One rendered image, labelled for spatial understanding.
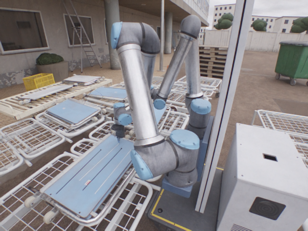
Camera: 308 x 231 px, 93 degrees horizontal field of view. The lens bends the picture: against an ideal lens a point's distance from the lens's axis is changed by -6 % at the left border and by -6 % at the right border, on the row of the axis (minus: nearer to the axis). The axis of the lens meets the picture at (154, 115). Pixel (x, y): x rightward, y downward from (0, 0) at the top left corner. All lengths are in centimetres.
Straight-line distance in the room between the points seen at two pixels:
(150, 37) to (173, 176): 71
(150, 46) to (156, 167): 58
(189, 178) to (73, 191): 71
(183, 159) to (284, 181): 47
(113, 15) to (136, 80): 703
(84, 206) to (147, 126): 63
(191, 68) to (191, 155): 69
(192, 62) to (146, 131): 72
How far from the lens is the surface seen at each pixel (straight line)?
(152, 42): 84
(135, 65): 72
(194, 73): 125
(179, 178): 87
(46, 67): 646
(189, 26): 109
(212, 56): 558
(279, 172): 98
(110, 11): 770
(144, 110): 69
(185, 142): 74
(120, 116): 110
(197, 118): 118
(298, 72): 701
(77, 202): 111
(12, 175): 249
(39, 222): 187
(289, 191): 90
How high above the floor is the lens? 141
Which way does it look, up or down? 27 degrees down
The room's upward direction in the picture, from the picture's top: straight up
